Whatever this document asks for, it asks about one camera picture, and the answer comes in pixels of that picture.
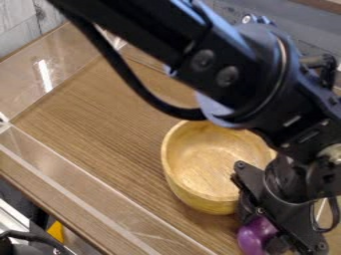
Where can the yellow and black equipment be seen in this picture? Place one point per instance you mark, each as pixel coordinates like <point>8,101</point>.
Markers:
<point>64,236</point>

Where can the purple toy eggplant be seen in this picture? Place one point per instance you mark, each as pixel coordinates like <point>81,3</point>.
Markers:
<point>252,235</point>

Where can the clear acrylic corner bracket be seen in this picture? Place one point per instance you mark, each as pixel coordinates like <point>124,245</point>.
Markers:
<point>116,42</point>

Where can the clear acrylic front wall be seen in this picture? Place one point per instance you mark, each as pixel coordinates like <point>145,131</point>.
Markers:
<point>90,208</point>

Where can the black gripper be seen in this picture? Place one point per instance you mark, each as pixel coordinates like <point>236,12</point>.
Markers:
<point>278,193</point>

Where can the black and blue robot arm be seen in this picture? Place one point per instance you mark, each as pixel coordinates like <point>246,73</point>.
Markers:
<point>255,84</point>

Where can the brown wooden bowl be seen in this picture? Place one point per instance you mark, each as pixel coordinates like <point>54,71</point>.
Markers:
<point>199,153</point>

